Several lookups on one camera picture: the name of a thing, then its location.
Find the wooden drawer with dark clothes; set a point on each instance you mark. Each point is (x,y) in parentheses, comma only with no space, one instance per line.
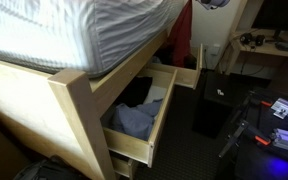
(184,78)

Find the orange red cloth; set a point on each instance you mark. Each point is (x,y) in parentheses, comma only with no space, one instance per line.
(182,33)

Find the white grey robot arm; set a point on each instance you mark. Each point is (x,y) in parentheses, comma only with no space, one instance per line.
(214,3)

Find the light blue cloth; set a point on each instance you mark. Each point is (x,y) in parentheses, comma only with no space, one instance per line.
(156,60)

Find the wooden drawer with blue cloth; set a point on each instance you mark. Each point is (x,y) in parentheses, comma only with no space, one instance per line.
(127,146)

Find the low wooden drawer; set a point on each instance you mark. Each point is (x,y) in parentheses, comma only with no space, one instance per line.
(120,165)

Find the black speaker box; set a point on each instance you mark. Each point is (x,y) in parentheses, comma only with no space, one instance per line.
(214,110)

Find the black orange bar clamp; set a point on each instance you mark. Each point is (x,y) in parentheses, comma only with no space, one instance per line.
(240,131)

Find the striped sheet mattress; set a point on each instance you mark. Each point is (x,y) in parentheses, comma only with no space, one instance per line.
(50,30)

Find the black headphones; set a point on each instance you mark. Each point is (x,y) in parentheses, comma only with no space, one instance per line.
(245,39)

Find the small black orange clamp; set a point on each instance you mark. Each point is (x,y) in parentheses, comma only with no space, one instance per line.
(265,103)

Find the black backpack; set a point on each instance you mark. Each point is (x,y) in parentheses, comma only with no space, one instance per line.
(47,171)

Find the wooden desk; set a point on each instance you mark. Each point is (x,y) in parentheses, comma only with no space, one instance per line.
(267,50)

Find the black work table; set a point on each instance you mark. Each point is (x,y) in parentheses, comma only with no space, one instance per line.
(260,166)

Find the black monitor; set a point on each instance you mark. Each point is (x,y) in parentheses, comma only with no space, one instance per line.
(277,15)

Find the white wall outlet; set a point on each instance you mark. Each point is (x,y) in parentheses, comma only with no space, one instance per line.
(215,50)

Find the wooden bed frame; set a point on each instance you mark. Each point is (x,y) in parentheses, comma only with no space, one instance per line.
(34,110)

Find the silver metal bracket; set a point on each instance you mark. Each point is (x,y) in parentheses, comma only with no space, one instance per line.
(284,108)

